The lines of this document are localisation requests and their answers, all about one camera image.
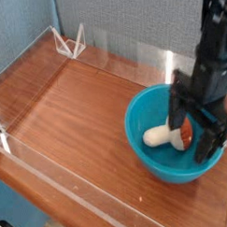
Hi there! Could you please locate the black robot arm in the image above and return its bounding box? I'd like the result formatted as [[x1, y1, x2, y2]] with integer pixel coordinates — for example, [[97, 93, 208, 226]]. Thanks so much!
[[168, 0, 227, 163]]

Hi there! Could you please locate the blue plastic bowl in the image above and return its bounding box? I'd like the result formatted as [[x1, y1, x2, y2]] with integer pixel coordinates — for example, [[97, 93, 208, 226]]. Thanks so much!
[[124, 84, 224, 184]]

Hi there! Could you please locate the clear acrylic front barrier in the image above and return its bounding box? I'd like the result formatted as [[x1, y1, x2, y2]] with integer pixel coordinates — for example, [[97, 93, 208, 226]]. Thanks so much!
[[0, 135, 165, 227]]

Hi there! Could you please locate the clear acrylic back barrier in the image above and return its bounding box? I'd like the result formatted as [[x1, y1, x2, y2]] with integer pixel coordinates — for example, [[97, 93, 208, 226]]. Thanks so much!
[[78, 39, 194, 87]]

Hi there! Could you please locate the clear acrylic barrier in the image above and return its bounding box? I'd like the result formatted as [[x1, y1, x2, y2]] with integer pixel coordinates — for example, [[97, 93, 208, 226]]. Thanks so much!
[[78, 39, 194, 87], [0, 28, 67, 130], [0, 135, 165, 227]]

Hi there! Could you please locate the white brown plush mushroom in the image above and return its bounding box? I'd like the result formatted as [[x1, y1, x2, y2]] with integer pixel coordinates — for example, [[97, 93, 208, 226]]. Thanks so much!
[[143, 117, 193, 150]]

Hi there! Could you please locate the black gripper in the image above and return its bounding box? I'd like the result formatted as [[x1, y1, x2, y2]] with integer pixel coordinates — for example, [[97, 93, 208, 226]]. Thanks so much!
[[168, 69, 227, 164]]

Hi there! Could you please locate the clear acrylic left barrier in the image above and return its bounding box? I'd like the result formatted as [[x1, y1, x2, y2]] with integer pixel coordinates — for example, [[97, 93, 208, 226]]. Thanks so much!
[[0, 28, 67, 130]]

